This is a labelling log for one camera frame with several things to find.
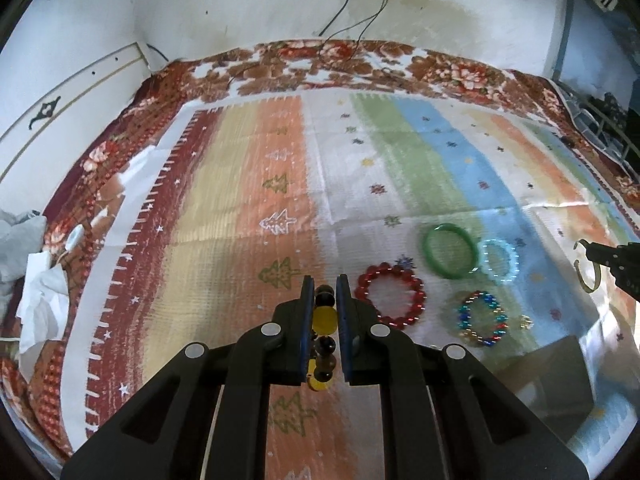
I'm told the yellow and brown bead bracelet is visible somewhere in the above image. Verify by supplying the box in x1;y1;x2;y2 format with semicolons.
306;284;340;392

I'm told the gold bangle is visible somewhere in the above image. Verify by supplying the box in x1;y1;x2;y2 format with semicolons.
572;239;603;293

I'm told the green jade bangle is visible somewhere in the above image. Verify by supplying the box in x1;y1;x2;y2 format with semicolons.
421;223;480;280

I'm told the grey box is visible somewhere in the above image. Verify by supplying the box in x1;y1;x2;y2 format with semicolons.
496;336;594;444

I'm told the striped colourful bed mat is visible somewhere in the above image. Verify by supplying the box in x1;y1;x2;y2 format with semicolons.
60;90;639;476

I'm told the white crumpled cloth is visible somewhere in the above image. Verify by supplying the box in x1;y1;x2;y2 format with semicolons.
16;250;70;354

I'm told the grey crumpled cloth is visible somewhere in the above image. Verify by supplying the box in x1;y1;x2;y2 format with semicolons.
0;210;47;309

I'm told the red bead bracelet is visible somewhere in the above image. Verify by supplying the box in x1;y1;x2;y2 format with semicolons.
354;262;428;331

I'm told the multicolour bead bracelet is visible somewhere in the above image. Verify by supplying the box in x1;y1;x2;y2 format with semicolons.
456;289;510;347

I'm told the light blue bead bracelet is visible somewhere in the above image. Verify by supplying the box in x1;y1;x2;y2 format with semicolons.
476;237;521;284

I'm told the metal wire rack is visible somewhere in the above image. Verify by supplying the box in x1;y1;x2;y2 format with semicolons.
553;80;639;182

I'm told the black charging cable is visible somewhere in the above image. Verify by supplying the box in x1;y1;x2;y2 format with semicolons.
316;0;392;61

